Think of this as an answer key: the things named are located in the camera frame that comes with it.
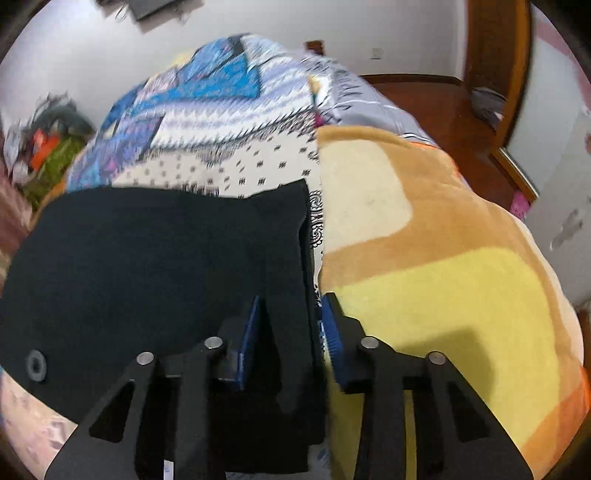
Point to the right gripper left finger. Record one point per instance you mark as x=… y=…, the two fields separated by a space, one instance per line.
x=239 y=337

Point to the brown wooden door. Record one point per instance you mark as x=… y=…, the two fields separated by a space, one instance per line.
x=499 y=45

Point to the black pants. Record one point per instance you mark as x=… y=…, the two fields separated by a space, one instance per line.
x=110 y=316

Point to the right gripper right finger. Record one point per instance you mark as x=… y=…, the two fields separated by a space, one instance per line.
x=343 y=336

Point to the blue patchwork bedspread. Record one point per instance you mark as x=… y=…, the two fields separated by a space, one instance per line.
x=304 y=159

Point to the grey bag on floor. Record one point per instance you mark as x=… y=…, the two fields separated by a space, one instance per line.
x=488 y=105

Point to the wall-mounted dark screen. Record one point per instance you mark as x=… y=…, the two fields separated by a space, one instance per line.
x=143 y=9

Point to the green patterned bag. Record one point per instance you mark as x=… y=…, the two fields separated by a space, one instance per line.
x=52 y=170

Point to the yellow orange plush blanket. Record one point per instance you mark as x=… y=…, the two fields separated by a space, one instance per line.
x=426 y=264

